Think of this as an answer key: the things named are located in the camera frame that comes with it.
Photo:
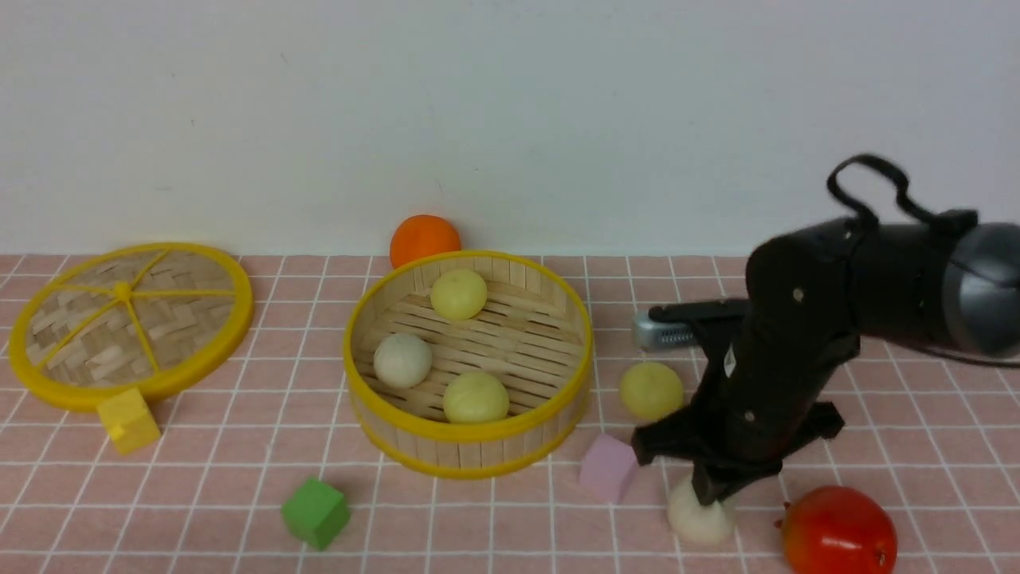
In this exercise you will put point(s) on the yellow bun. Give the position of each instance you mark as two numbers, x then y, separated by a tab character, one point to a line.
651	390
459	295

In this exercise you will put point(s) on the orange fruit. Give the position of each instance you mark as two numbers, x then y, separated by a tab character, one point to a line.
422	236

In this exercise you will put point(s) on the pink checkered tablecloth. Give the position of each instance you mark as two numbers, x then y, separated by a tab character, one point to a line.
935	443

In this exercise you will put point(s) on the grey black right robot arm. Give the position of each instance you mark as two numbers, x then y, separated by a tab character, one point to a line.
812	296

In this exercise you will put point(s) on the white bun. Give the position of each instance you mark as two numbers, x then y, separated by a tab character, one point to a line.
402	361
696	524

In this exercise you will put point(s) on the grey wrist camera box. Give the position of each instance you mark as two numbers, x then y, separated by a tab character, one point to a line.
650	335

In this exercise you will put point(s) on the yellow bamboo steamer basket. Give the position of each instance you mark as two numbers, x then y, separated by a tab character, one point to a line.
534	334

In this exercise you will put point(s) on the green cube block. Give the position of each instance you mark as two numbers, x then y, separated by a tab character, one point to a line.
316	513

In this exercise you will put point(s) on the yellow woven steamer lid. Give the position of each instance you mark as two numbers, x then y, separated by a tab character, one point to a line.
156	317

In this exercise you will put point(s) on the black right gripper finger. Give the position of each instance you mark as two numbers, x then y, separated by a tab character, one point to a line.
712	484
743	478

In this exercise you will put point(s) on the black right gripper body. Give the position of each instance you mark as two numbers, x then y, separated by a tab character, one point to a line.
758	400

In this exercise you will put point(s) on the yellow cube block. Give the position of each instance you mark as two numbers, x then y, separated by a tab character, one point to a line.
128	421

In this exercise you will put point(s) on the pink cube block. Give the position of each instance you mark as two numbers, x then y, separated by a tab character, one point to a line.
607	468

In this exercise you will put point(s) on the yellow bun front edge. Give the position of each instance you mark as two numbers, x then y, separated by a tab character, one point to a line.
475	398

